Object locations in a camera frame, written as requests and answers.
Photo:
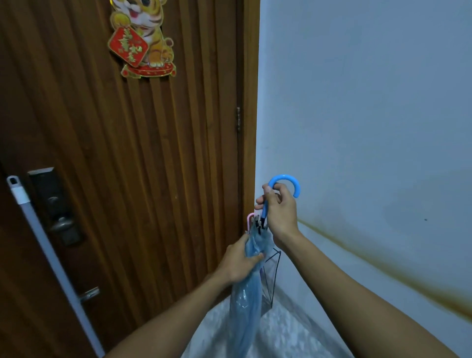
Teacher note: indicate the cartoon tiger door decoration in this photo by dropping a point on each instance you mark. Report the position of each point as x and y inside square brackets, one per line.
[145, 37]

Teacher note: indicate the person's right forearm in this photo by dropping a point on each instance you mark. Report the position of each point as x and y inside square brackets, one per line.
[354, 302]

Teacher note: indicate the metal door hinge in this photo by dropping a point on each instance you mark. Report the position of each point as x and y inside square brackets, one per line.
[238, 120]

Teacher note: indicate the person's left forearm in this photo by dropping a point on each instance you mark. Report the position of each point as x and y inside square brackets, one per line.
[173, 321]

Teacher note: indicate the white grey mop pole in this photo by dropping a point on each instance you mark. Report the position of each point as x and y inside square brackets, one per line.
[48, 250]

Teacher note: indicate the person's right hand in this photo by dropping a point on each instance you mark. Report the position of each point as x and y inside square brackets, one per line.
[283, 214]

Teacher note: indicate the brown wooden door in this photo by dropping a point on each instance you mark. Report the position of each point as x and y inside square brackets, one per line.
[121, 166]

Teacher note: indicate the small silver door latch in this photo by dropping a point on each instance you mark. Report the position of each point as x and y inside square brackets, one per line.
[89, 294]

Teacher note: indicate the person's left thumb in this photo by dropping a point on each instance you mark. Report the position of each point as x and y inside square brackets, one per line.
[246, 243]

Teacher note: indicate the person's left hand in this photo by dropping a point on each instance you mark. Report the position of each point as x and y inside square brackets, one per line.
[236, 262]

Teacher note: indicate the person's right thumb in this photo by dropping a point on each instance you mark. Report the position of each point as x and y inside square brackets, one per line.
[271, 193]

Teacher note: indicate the brown wooden door frame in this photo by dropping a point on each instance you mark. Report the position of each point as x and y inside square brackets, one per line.
[250, 110]

